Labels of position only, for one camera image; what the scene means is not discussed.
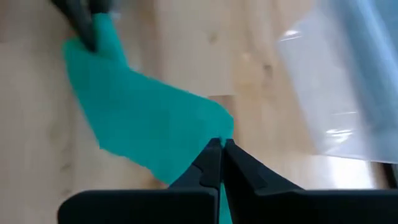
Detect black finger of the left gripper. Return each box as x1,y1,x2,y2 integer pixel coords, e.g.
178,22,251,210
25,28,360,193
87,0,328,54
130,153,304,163
51,0,98,53

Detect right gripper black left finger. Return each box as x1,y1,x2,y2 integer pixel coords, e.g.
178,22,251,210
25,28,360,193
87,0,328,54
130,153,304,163
57,138,223,224

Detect teal green ribbed bandage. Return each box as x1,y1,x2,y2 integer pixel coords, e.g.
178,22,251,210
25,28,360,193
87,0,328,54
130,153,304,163
62,12,234,224

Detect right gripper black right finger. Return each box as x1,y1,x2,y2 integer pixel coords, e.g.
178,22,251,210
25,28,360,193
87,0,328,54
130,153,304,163
222,139,398,224

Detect clear plastic container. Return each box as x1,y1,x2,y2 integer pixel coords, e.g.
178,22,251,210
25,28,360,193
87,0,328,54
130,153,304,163
276,0,398,164

